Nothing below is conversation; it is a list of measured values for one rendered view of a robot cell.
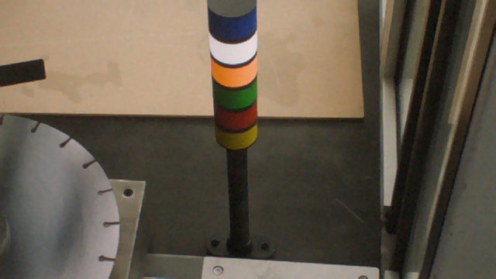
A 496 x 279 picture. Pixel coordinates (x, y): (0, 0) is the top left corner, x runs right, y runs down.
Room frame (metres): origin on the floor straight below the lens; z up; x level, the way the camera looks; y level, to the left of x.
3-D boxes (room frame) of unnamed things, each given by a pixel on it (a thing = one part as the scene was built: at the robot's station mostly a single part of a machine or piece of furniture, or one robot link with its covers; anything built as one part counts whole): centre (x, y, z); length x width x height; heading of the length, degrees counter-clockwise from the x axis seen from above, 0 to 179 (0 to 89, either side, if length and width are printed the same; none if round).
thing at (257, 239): (0.63, 0.01, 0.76); 0.09 x 0.03 x 0.03; 84
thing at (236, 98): (0.63, 0.01, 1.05); 0.05 x 0.04 x 0.03; 174
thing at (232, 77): (0.63, 0.01, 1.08); 0.05 x 0.04 x 0.03; 174
